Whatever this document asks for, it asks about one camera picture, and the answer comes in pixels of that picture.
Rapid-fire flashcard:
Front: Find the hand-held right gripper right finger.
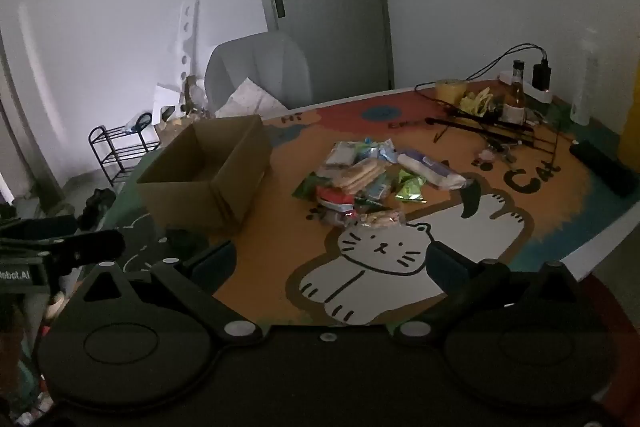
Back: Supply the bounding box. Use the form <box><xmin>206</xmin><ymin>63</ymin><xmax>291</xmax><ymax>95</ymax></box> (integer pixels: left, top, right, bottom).
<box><xmin>392</xmin><ymin>241</ymin><xmax>581</xmax><ymax>348</ymax></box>

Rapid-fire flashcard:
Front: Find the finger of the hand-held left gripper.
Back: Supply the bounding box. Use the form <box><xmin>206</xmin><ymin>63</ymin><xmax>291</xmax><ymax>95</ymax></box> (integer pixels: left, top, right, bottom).
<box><xmin>47</xmin><ymin>229</ymin><xmax>126</xmax><ymax>269</ymax></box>

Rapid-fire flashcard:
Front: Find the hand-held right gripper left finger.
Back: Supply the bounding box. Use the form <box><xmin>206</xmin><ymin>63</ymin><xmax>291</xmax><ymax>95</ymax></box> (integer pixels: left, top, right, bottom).
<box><xmin>75</xmin><ymin>239</ymin><xmax>263</xmax><ymax>348</ymax></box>

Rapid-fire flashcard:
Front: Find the brown cardboard box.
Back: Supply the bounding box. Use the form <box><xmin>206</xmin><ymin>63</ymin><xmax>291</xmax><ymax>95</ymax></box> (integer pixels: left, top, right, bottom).
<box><xmin>136</xmin><ymin>114</ymin><xmax>273</xmax><ymax>235</ymax></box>

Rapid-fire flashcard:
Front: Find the pile of snack packets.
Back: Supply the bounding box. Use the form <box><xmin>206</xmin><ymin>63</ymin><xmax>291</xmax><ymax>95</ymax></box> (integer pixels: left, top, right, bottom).
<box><xmin>291</xmin><ymin>138</ymin><xmax>473</xmax><ymax>228</ymax></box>

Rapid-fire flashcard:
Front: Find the dark bag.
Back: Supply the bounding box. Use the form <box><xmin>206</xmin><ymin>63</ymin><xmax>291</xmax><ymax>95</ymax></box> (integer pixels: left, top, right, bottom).
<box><xmin>80</xmin><ymin>188</ymin><xmax>118</xmax><ymax>228</ymax></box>

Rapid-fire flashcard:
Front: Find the printed cat mat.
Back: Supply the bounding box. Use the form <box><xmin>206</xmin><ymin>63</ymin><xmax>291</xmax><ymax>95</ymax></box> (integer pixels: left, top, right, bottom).
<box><xmin>107</xmin><ymin>82</ymin><xmax>640</xmax><ymax>328</ymax></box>

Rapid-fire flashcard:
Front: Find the black shoe rack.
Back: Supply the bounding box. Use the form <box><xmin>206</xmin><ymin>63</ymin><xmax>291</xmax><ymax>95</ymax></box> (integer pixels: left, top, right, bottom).
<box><xmin>88</xmin><ymin>111</ymin><xmax>161</xmax><ymax>188</ymax></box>

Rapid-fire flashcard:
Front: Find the black tripod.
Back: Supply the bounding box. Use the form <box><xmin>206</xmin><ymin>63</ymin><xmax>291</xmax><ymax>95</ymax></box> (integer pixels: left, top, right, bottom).
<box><xmin>424</xmin><ymin>114</ymin><xmax>561</xmax><ymax>168</ymax></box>

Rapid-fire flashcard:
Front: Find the dotted paper sheet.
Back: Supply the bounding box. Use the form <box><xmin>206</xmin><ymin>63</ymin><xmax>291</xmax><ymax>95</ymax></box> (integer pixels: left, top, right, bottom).
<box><xmin>215</xmin><ymin>77</ymin><xmax>291</xmax><ymax>118</ymax></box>

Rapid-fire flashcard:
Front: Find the white box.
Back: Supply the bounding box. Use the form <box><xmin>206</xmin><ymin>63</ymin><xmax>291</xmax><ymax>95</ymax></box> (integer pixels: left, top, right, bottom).
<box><xmin>152</xmin><ymin>82</ymin><xmax>186</xmax><ymax>122</ymax></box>

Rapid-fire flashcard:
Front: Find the yellow plastic bag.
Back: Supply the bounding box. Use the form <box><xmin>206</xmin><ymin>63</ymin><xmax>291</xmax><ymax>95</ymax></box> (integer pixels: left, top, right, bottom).
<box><xmin>459</xmin><ymin>89</ymin><xmax>493</xmax><ymax>115</ymax></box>

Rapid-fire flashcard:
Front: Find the yellow tape roll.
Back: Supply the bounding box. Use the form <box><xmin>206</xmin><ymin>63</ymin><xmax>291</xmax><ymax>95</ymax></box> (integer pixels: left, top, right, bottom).
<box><xmin>434</xmin><ymin>78</ymin><xmax>468</xmax><ymax>104</ymax></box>

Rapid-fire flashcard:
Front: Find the glass bottle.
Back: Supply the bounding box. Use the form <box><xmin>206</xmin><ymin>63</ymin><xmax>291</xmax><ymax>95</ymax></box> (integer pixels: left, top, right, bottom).
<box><xmin>501</xmin><ymin>59</ymin><xmax>528</xmax><ymax>125</ymax></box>

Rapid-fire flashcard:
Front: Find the black case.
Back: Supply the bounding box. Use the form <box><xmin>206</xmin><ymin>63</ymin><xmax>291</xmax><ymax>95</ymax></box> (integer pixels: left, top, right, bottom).
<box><xmin>570</xmin><ymin>139</ymin><xmax>638</xmax><ymax>198</ymax></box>

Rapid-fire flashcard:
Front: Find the white power strip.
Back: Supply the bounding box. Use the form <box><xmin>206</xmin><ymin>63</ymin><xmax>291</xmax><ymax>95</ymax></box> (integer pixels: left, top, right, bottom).
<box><xmin>499</xmin><ymin>72</ymin><xmax>553</xmax><ymax>104</ymax></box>

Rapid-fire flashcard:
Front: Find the grey chair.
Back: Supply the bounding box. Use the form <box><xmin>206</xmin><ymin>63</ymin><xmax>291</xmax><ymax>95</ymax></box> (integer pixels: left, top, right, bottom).
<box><xmin>204</xmin><ymin>31</ymin><xmax>314</xmax><ymax>118</ymax></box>

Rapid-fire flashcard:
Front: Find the black power adapter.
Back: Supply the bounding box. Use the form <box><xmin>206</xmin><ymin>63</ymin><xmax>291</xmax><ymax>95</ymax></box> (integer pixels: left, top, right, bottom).
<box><xmin>531</xmin><ymin>52</ymin><xmax>552</xmax><ymax>92</ymax></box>

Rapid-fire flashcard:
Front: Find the yellow object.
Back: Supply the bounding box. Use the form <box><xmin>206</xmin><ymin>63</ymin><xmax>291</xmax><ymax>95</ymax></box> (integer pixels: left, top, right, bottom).
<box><xmin>617</xmin><ymin>112</ymin><xmax>640</xmax><ymax>178</ymax></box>

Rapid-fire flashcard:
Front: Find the white perforated board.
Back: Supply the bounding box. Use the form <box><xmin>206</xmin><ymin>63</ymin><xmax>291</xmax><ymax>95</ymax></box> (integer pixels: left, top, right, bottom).
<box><xmin>172</xmin><ymin>0</ymin><xmax>201</xmax><ymax>92</ymax></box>

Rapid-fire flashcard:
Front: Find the white tube bottle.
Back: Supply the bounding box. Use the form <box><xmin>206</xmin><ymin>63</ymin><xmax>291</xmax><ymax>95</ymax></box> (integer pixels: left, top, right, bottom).
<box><xmin>571</xmin><ymin>27</ymin><xmax>601</xmax><ymax>125</ymax></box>

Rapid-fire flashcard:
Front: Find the black cable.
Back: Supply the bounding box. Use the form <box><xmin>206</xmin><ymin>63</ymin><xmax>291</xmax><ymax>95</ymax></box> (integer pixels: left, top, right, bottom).
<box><xmin>414</xmin><ymin>44</ymin><xmax>548</xmax><ymax>100</ymax></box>

